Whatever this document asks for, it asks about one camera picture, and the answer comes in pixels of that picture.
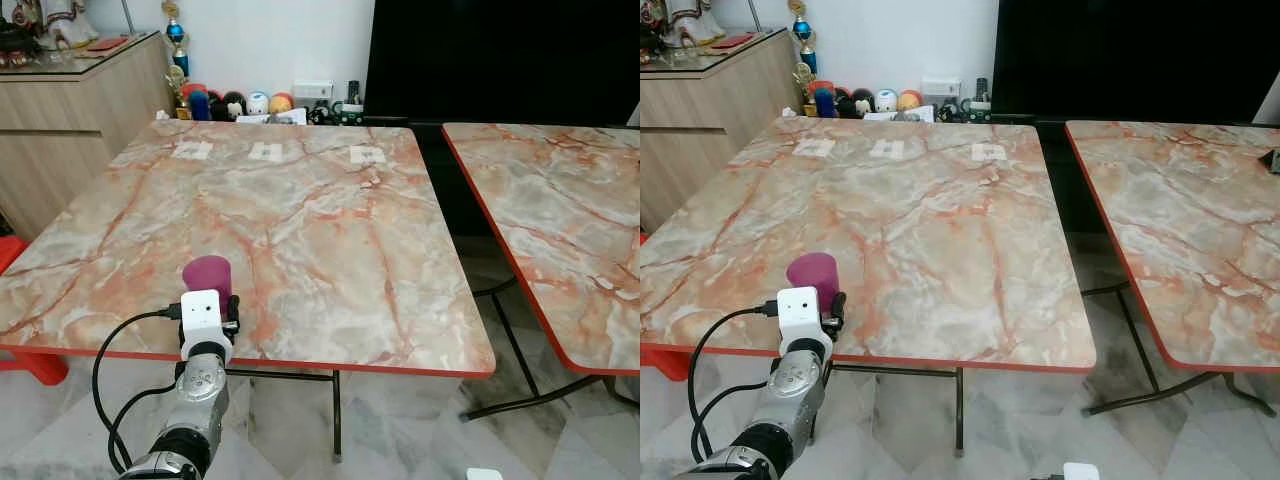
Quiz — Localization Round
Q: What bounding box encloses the black metal table frame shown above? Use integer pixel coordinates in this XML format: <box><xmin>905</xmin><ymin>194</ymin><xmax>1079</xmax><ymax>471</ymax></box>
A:
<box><xmin>1079</xmin><ymin>281</ymin><xmax>1278</xmax><ymax>418</ymax></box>
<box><xmin>828</xmin><ymin>361</ymin><xmax>967</xmax><ymax>458</ymax></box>
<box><xmin>461</xmin><ymin>274</ymin><xmax>641</xmax><ymax>422</ymax></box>
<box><xmin>226</xmin><ymin>366</ymin><xmax>344</xmax><ymax>462</ymax></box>

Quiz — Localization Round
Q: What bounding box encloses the wooden sideboard cabinet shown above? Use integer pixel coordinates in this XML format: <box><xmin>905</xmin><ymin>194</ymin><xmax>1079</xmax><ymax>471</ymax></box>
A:
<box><xmin>640</xmin><ymin>29</ymin><xmax>804</xmax><ymax>237</ymax></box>
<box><xmin>0</xmin><ymin>33</ymin><xmax>178</xmax><ymax>242</ymax></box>

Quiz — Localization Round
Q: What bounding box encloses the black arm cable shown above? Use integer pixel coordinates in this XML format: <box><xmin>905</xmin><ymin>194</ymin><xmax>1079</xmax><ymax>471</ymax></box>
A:
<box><xmin>107</xmin><ymin>382</ymin><xmax>179</xmax><ymax>473</ymax></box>
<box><xmin>696</xmin><ymin>380</ymin><xmax>771</xmax><ymax>463</ymax></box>
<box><xmin>91</xmin><ymin>307</ymin><xmax>185</xmax><ymax>473</ymax></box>
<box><xmin>686</xmin><ymin>303</ymin><xmax>781</xmax><ymax>463</ymax></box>

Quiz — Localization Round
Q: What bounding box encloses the gold and blue trophy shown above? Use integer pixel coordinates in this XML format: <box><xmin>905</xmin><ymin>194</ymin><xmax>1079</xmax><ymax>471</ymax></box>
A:
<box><xmin>787</xmin><ymin>0</ymin><xmax>819</xmax><ymax>117</ymax></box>
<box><xmin>162</xmin><ymin>0</ymin><xmax>193</xmax><ymax>120</ymax></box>

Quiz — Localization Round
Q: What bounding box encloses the white robed figurine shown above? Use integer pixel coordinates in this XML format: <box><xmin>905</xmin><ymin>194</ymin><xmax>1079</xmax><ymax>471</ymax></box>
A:
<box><xmin>664</xmin><ymin>0</ymin><xmax>728</xmax><ymax>48</ymax></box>
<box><xmin>38</xmin><ymin>0</ymin><xmax>101</xmax><ymax>51</ymax></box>

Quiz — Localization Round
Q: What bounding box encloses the red plastic stool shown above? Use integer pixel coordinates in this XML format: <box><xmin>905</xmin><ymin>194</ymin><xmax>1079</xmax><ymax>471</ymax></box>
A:
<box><xmin>0</xmin><ymin>234</ymin><xmax>70</xmax><ymax>387</ymax></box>

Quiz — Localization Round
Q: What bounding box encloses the black television screen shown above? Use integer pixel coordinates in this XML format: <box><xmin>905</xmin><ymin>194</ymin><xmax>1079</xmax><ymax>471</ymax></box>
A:
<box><xmin>990</xmin><ymin>0</ymin><xmax>1280</xmax><ymax>127</ymax></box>

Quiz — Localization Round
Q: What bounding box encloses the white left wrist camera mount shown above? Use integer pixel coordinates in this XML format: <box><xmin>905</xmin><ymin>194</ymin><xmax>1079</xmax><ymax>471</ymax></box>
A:
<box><xmin>179</xmin><ymin>289</ymin><xmax>224</xmax><ymax>353</ymax></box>
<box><xmin>777</xmin><ymin>287</ymin><xmax>824</xmax><ymax>348</ymax></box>

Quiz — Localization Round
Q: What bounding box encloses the purple plastic cup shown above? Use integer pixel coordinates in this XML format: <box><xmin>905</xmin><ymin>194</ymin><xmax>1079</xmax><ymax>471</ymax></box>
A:
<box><xmin>786</xmin><ymin>252</ymin><xmax>840</xmax><ymax>307</ymax></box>
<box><xmin>182</xmin><ymin>255</ymin><xmax>234</xmax><ymax>302</ymax></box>

